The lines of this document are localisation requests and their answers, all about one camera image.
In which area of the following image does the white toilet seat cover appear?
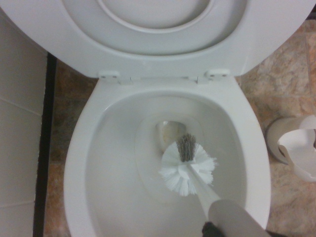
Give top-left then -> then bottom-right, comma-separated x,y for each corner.
61,0 -> 249,54

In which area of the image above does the white toilet bowl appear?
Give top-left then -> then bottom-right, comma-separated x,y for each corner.
63,73 -> 271,237

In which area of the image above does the black baseboard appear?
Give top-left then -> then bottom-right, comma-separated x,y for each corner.
32,52 -> 58,237

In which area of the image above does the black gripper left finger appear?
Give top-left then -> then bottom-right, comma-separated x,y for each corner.
201,220 -> 224,237

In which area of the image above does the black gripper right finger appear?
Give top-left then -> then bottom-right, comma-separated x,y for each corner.
265,229 -> 285,237

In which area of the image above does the white toilet seat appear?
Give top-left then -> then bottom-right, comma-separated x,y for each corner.
0,0 -> 316,86

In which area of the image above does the white toilet brush grey handle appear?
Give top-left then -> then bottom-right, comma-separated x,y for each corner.
158,133 -> 270,237

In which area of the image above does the white toilet brush holder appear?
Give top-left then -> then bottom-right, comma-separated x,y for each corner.
265,115 -> 316,182

